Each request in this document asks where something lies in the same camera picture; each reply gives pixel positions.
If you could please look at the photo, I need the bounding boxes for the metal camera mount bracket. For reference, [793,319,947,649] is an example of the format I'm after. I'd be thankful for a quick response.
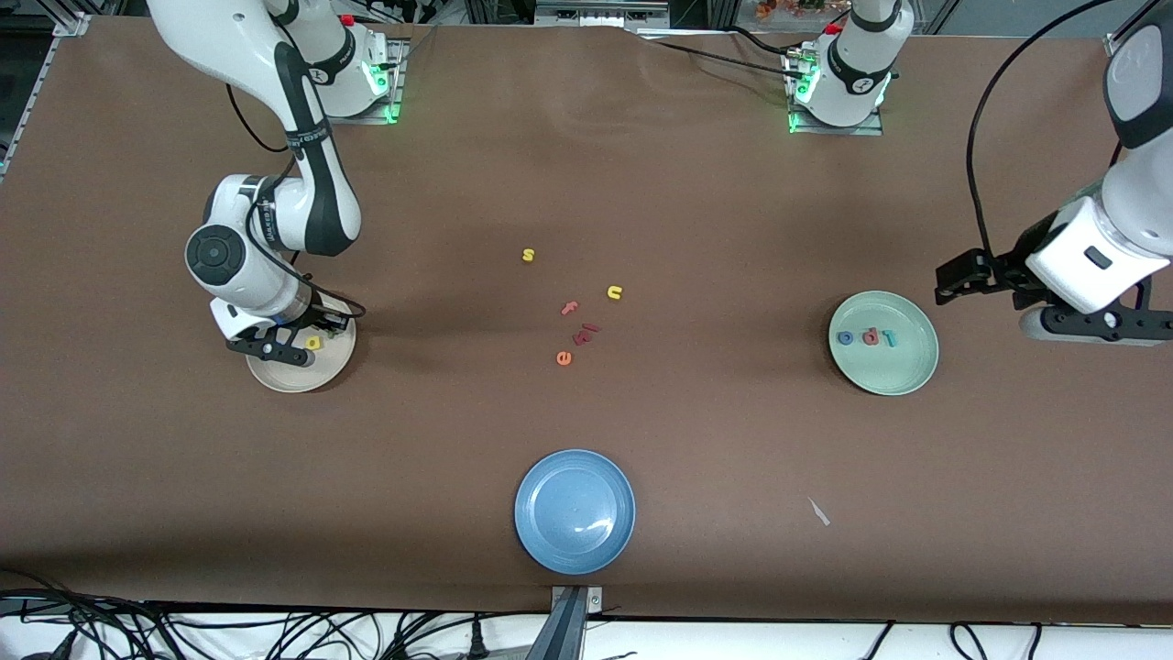
[527,585,606,660]

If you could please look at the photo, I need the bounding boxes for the black cable on table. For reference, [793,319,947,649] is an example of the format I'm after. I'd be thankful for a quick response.
[632,26,807,83]

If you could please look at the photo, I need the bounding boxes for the tangled black cables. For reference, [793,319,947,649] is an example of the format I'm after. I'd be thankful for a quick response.
[0,568,551,660]

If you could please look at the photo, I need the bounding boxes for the blue plate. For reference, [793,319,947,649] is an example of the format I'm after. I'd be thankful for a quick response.
[513,448,637,577]

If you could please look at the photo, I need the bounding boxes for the grey power strip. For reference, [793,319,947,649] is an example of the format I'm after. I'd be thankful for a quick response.
[534,0,672,28]

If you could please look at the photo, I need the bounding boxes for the pale green plate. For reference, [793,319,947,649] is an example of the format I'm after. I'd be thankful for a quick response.
[828,291,940,397]

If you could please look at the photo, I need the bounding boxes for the brown paper table cover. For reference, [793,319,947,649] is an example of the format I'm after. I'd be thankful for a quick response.
[0,14,1173,626]

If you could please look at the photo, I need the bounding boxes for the beige brown plate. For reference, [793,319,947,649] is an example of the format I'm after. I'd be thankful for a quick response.
[245,291,357,394]

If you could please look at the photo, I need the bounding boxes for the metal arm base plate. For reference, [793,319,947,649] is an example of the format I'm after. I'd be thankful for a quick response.
[786,46,886,137]
[312,37,406,125]

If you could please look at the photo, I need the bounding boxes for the curled black cable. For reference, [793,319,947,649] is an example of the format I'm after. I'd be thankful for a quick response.
[948,621,1042,660]

